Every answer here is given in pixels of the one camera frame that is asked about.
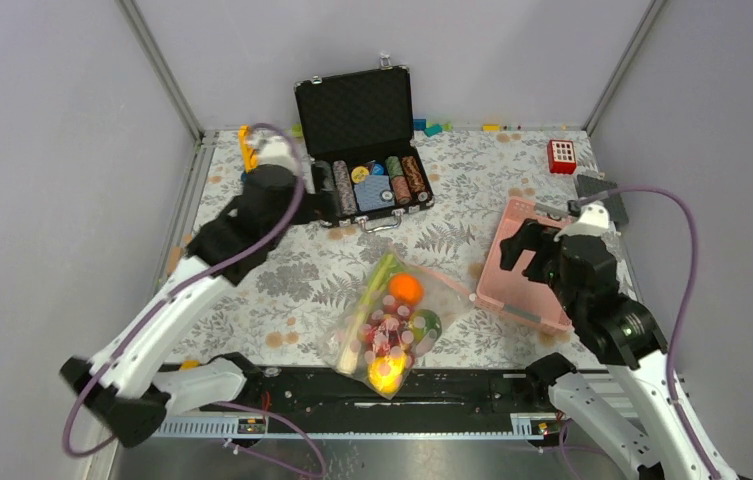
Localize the teal toy block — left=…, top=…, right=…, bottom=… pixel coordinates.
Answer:
left=423, top=124, right=444, bottom=137

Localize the grey building baseplate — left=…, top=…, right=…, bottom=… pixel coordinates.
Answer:
left=575, top=174, right=630, bottom=227

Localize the pink plastic basket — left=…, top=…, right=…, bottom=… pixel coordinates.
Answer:
left=474, top=197, right=572, bottom=335

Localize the red grid block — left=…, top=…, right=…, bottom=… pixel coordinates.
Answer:
left=547, top=139, right=578, bottom=175

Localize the orange fruit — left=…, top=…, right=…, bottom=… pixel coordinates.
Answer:
left=388, top=272, right=425, bottom=306

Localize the yellow pear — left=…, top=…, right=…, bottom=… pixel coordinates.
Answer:
left=367, top=354, right=411, bottom=396

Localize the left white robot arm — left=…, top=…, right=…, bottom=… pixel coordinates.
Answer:
left=60, top=165, right=338, bottom=458

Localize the wooden toy block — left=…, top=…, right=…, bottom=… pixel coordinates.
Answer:
left=164, top=246, right=184, bottom=277

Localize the blue card deck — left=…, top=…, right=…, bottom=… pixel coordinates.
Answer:
left=354, top=175, right=394, bottom=212

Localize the yellow poker chip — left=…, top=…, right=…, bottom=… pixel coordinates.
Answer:
left=350, top=166, right=370, bottom=184

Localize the floral tablecloth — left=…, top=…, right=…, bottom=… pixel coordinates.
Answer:
left=167, top=130, right=604, bottom=369

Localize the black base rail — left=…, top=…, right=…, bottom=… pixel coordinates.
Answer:
left=235, top=367, right=563, bottom=437

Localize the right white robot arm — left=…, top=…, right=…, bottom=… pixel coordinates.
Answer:
left=500, top=219, right=738, bottom=479

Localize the black poker chip case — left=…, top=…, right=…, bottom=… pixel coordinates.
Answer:
left=294, top=61, right=435, bottom=228

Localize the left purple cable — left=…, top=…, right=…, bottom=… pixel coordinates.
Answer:
left=61, top=123, right=308, bottom=460

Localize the yellow toy ladder cart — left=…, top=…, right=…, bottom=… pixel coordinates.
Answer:
left=237, top=125, right=259, bottom=173

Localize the green celery stalk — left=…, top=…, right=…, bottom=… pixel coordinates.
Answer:
left=335, top=251, right=397, bottom=375

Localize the clear pink zip bag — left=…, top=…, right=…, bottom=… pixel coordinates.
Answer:
left=318, top=251, right=474, bottom=399

